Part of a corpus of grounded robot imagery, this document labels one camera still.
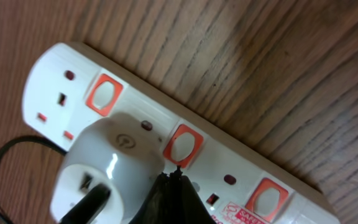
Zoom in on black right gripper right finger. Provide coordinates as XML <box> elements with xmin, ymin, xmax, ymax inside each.
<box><xmin>170</xmin><ymin>166</ymin><xmax>216</xmax><ymax>224</ymax></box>

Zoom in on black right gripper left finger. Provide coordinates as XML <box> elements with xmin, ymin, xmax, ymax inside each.
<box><xmin>129</xmin><ymin>173</ymin><xmax>168</xmax><ymax>224</ymax></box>

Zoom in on black USB charging cable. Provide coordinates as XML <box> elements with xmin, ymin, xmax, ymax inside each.
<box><xmin>0</xmin><ymin>135</ymin><xmax>112</xmax><ymax>224</ymax></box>

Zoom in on white charger adapter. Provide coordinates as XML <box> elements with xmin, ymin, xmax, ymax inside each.
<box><xmin>50</xmin><ymin>113</ymin><xmax>165</xmax><ymax>223</ymax></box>

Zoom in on white power strip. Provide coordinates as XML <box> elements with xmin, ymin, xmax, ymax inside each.
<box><xmin>22</xmin><ymin>42</ymin><xmax>339</xmax><ymax>223</ymax></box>

